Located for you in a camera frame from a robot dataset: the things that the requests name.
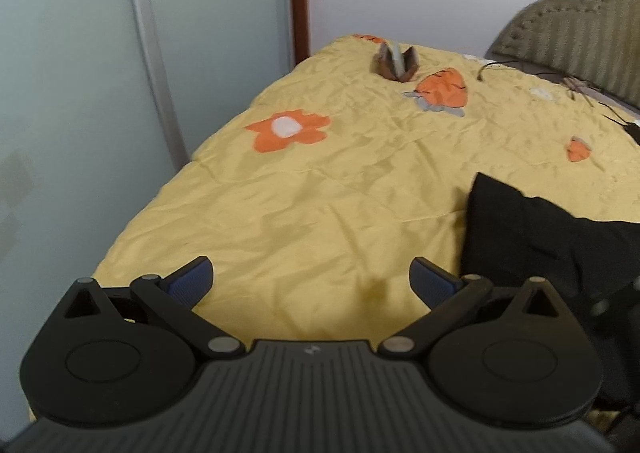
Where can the grey phone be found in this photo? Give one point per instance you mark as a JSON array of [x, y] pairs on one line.
[[395, 55]]

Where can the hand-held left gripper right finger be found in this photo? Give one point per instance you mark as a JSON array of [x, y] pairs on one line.
[[434, 280]]

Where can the black pants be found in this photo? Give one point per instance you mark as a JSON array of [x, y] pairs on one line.
[[540, 238]]

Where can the yellow floral bedspread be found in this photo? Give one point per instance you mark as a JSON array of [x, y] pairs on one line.
[[325, 193]]

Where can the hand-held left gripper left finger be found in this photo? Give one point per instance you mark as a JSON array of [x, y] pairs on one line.
[[189, 280]]

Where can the olive padded headboard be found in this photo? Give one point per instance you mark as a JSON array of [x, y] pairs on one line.
[[580, 28]]

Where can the black power adapter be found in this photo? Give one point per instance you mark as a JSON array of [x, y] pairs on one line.
[[635, 133]]

